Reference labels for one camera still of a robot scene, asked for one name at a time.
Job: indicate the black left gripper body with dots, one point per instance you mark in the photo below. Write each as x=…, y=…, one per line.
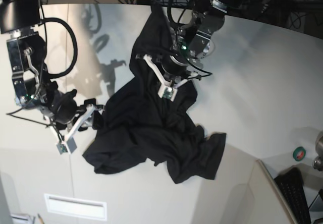
x=171, y=67

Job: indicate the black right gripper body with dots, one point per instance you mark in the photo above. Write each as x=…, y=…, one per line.
x=63, y=106

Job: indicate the black t-shirt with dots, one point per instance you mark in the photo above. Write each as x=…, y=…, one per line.
x=139, y=125

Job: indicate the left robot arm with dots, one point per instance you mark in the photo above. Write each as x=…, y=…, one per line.
x=192, y=41

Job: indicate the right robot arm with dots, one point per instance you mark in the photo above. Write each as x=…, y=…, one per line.
x=34, y=86

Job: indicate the pencil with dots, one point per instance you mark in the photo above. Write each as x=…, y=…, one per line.
x=40, y=219

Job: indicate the green tape roll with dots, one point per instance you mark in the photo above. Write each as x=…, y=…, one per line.
x=299, y=153

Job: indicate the black keyboard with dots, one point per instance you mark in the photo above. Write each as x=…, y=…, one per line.
x=291, y=187

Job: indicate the silver metal cylinder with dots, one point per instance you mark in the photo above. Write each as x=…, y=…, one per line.
x=317, y=162

